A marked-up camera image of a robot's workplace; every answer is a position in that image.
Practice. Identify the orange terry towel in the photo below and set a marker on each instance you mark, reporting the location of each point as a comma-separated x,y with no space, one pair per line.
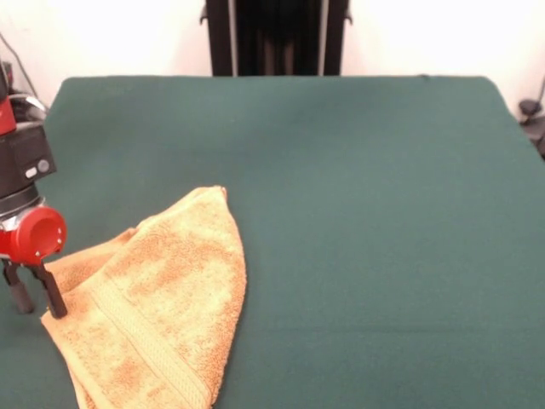
162,298

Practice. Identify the black power adapter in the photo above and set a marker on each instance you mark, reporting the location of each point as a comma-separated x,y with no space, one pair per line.
6,76

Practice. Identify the dark green table cloth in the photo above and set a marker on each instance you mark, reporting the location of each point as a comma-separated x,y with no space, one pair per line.
340,213

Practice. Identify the black equipment base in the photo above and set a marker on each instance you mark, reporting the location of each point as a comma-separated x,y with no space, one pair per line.
538,140

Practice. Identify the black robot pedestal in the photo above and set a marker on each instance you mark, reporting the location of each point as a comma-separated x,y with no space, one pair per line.
277,38

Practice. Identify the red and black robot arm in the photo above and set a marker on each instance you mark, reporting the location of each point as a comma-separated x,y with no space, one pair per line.
21,166

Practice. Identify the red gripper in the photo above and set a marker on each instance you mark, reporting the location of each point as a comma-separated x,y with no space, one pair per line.
34,234

